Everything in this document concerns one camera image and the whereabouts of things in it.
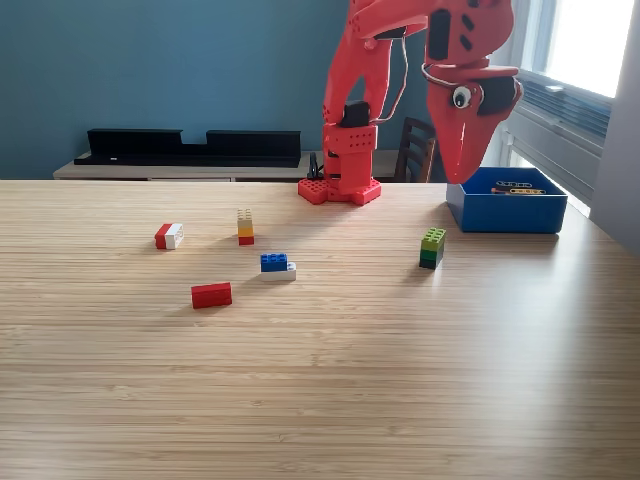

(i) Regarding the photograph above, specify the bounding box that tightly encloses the dark wooden chair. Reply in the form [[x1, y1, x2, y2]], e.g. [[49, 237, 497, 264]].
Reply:
[[393, 117, 439, 184]]

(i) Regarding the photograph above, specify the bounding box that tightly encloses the blue plastic bin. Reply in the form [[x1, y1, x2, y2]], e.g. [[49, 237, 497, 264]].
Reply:
[[446, 166, 570, 235]]

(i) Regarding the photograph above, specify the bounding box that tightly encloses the green brick stack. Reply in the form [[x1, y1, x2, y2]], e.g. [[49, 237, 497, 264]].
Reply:
[[418, 227, 448, 271]]

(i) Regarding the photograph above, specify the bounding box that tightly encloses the red white brick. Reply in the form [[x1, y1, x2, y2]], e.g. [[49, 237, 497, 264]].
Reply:
[[154, 223, 185, 251]]

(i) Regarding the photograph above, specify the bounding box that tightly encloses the blue white brick stack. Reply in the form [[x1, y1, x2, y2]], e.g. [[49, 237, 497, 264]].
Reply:
[[259, 253, 297, 282]]

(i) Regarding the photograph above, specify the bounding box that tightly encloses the tan orange red brick stack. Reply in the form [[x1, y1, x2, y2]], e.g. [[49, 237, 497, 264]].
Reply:
[[236, 208, 255, 246]]

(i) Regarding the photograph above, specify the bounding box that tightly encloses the bright window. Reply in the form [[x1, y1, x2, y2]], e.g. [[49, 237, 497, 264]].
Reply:
[[519, 0, 639, 99]]

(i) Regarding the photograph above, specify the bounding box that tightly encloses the grey window heater unit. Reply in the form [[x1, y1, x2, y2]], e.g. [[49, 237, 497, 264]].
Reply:
[[502, 69, 614, 206]]

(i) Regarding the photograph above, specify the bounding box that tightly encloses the yellow toy digger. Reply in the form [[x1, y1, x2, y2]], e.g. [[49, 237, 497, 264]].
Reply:
[[490, 180, 548, 197]]

